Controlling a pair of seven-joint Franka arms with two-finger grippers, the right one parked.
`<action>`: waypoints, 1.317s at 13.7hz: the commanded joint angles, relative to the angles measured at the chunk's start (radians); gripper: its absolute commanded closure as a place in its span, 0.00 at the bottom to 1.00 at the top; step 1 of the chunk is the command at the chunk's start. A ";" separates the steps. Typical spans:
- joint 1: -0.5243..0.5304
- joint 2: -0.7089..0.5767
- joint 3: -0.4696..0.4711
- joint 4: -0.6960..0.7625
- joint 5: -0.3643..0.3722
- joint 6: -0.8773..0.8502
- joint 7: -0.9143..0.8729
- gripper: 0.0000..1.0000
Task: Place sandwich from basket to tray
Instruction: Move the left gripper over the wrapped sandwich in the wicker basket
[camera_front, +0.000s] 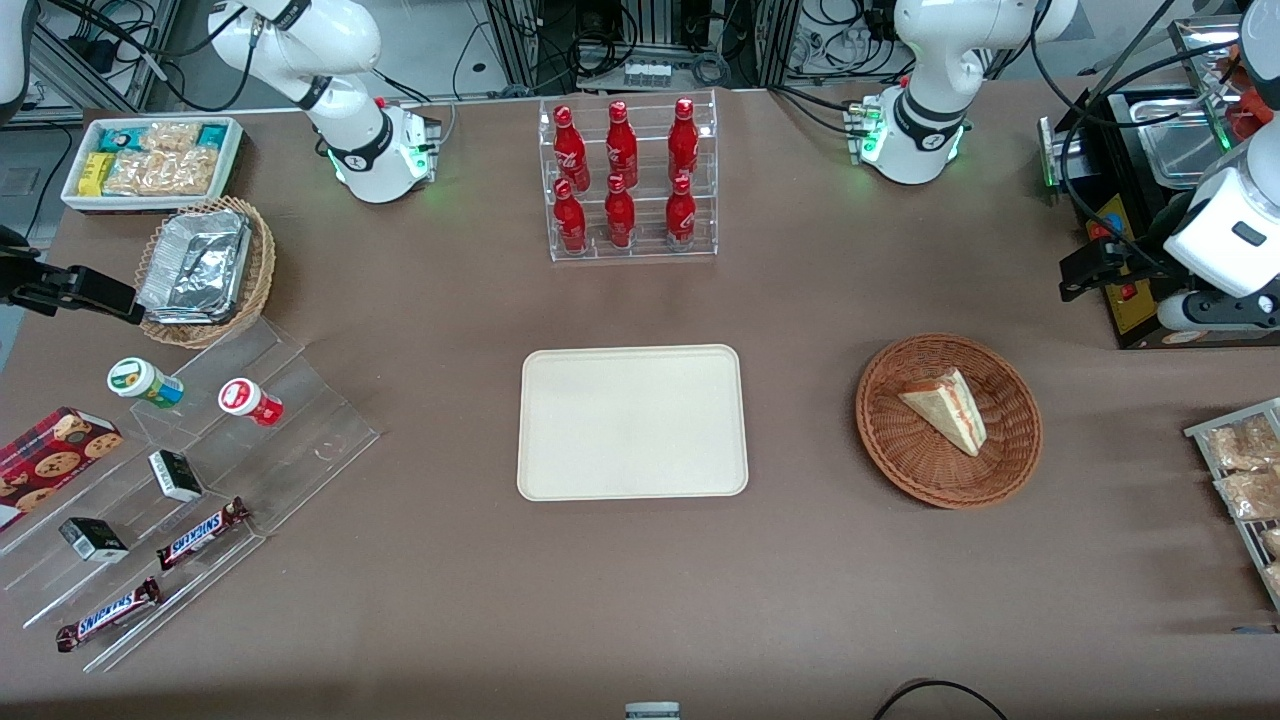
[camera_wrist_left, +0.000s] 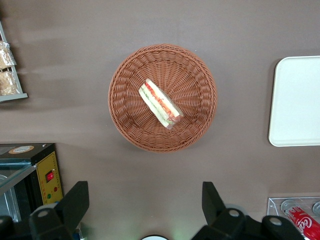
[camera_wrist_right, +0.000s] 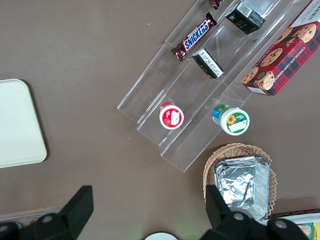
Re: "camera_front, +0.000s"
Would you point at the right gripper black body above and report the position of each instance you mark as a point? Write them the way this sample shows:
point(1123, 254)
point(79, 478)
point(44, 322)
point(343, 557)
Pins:
point(22, 280)

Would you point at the triangle sandwich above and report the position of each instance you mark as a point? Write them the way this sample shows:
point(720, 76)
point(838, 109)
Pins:
point(950, 412)

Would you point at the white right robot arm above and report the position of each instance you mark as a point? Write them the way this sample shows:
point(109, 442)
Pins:
point(350, 110)

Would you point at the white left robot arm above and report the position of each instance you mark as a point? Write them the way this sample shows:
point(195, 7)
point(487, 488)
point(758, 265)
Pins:
point(915, 90)

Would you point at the light tan wicker basket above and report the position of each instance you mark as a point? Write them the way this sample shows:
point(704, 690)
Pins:
point(255, 285)

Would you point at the tray of wrapped snacks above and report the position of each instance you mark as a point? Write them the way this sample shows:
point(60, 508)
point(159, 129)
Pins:
point(1200, 432)

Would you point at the brown round wicker basket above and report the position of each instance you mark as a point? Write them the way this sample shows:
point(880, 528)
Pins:
point(900, 450)

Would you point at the beige plastic serving tray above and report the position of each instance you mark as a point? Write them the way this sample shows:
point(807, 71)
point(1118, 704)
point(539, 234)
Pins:
point(630, 425)

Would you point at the red emergency stop button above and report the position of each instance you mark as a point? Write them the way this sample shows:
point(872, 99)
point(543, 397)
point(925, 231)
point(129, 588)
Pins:
point(1102, 228)

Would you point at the black food warmer machine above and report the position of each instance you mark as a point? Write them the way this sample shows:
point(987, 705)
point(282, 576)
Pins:
point(1135, 315)

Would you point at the white rectangular snack bin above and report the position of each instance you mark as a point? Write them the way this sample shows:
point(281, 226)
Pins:
point(72, 195)

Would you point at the stack of foil trays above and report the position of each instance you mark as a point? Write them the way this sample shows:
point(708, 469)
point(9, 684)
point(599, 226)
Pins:
point(195, 265)

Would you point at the green lid snack cup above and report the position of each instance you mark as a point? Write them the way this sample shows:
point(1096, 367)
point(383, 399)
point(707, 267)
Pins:
point(140, 380)

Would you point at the yellow snack packet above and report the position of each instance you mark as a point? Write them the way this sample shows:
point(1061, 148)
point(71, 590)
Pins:
point(96, 174)

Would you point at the steel warmer pan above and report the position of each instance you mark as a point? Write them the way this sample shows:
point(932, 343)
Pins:
point(1180, 145)

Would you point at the large clear cracker bag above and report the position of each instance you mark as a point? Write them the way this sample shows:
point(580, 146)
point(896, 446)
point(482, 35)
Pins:
point(165, 174)

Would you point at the red sausage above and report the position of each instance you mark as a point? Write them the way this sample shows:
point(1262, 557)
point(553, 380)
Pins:
point(1250, 115)

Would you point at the teal snack packet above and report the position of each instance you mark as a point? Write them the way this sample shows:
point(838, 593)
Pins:
point(122, 138)
point(212, 135)

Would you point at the red plaid cookie box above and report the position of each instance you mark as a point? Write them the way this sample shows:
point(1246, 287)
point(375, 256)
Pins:
point(50, 460)

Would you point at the small clear cracker bag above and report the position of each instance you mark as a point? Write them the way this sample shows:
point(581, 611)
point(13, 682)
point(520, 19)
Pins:
point(170, 138)

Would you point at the red lid snack cup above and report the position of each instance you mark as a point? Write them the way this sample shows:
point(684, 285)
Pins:
point(245, 399)

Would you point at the clear bag of pastry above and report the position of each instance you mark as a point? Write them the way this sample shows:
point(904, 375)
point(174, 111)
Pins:
point(1272, 540)
point(1274, 578)
point(1250, 495)
point(1240, 445)

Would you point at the small black carton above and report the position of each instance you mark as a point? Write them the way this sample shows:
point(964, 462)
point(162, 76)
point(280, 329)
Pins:
point(95, 540)
point(176, 476)

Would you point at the clear acrylic stepped display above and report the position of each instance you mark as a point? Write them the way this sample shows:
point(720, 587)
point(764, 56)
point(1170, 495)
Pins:
point(300, 420)

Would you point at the Snickers chocolate bar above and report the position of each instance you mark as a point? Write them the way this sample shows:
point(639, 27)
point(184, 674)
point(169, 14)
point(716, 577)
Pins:
point(200, 535)
point(108, 615)

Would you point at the red cola bottle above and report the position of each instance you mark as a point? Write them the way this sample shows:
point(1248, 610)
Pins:
point(621, 145)
point(570, 222)
point(680, 215)
point(683, 140)
point(570, 150)
point(620, 218)

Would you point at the clear acrylic bottle rack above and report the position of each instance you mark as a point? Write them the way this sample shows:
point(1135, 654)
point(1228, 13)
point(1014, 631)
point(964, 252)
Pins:
point(650, 215)

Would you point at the white power strip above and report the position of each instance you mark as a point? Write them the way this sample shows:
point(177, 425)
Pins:
point(648, 74)

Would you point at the small grey device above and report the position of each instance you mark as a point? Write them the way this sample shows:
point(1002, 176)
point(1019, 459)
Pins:
point(652, 711)

